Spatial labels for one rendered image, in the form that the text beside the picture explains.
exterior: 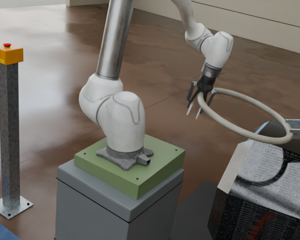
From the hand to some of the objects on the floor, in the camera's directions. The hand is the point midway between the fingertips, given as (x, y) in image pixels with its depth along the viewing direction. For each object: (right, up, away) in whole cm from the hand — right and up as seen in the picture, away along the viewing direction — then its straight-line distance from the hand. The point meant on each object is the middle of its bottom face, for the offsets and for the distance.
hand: (194, 111), depth 193 cm
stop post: (-114, -61, +59) cm, 142 cm away
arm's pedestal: (-45, -97, +8) cm, 107 cm away
